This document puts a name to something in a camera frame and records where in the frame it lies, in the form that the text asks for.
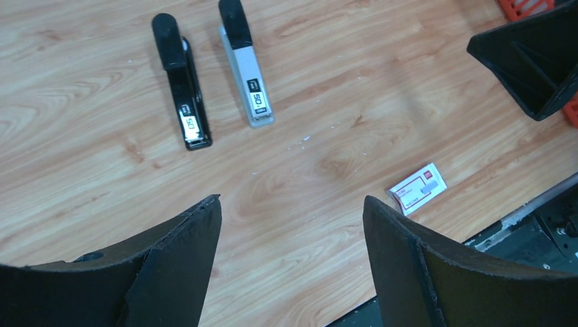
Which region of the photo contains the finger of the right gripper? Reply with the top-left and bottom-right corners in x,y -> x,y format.
466,0 -> 578,122

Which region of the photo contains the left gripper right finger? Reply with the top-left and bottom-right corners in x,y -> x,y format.
363,196 -> 577,326

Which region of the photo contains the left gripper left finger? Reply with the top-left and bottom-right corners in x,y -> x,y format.
1,194 -> 222,326

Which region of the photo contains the red white staple box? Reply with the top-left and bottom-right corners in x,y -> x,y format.
387,163 -> 447,216

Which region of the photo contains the grey and black stapler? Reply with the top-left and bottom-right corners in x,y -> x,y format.
218,0 -> 275,128

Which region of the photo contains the red plastic basket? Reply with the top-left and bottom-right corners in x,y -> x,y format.
496,0 -> 578,129

